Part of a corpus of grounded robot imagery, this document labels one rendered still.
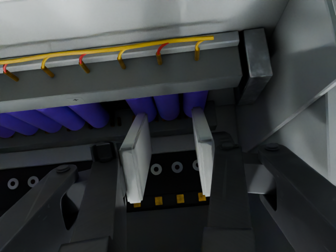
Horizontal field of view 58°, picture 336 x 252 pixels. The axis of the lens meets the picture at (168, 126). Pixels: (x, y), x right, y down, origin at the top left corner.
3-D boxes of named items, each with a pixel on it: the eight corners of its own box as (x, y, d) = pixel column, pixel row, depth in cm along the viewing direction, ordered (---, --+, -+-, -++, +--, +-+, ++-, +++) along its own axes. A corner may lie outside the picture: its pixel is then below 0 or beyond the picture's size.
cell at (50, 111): (62, 129, 26) (22, 107, 20) (68, 109, 27) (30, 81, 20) (83, 132, 26) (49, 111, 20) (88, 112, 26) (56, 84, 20)
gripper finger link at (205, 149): (198, 141, 14) (214, 139, 14) (191, 107, 21) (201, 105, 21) (203, 198, 15) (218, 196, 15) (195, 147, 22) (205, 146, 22)
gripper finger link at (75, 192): (120, 210, 13) (54, 216, 14) (135, 164, 18) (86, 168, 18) (114, 180, 13) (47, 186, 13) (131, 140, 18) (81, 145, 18)
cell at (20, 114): (42, 114, 27) (-4, 87, 20) (63, 111, 27) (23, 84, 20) (42, 134, 26) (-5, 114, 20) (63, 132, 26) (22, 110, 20)
